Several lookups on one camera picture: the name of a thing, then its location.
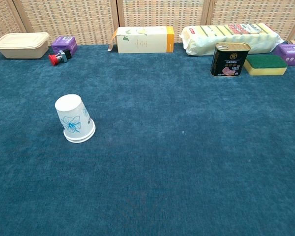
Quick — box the white paper cup blue flower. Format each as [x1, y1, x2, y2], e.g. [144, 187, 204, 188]
[63, 124, 97, 144]
[55, 94, 96, 142]

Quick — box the blue carpet table mat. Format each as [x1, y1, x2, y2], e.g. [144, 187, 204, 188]
[0, 43, 295, 236]

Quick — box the cream and orange carton box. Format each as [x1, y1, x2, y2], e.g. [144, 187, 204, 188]
[107, 26, 175, 54]

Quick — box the pack of yellow sponges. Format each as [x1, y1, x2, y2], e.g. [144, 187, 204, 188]
[179, 23, 285, 57]

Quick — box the black luncheon meat can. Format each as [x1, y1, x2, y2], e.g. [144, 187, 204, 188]
[210, 42, 251, 78]

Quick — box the woven bamboo screen panel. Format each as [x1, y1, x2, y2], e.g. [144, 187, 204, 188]
[117, 0, 211, 45]
[206, 0, 295, 42]
[0, 0, 27, 44]
[13, 0, 119, 46]

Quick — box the red emergency stop button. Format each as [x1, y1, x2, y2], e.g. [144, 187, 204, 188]
[48, 50, 72, 65]

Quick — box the small purple box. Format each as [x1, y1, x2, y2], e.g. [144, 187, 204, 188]
[51, 36, 77, 55]
[274, 43, 295, 66]

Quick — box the green and yellow scrub sponge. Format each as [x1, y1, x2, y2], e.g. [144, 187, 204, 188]
[243, 54, 288, 76]

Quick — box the beige lidded lunch box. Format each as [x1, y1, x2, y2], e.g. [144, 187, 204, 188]
[0, 32, 50, 59]

